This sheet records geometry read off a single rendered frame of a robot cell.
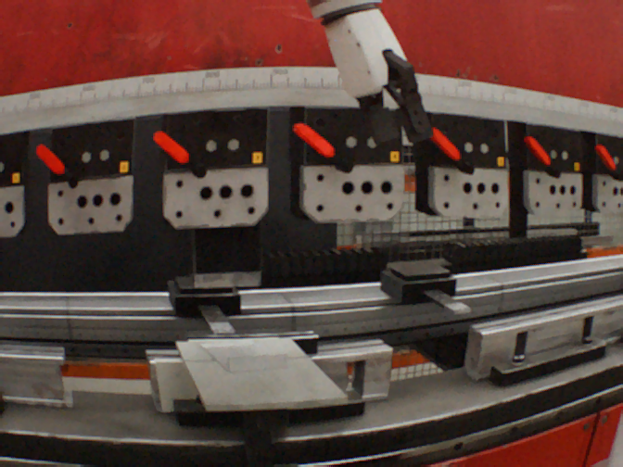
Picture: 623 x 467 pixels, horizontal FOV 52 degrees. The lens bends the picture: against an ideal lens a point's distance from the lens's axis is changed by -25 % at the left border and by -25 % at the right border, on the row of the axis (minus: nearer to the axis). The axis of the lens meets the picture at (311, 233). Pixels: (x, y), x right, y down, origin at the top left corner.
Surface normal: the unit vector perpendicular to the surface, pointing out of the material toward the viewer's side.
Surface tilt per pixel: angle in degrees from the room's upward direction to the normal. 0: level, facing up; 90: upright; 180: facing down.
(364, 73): 108
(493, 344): 90
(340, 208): 90
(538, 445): 90
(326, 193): 90
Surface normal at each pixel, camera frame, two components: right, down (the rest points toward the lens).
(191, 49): 0.29, 0.18
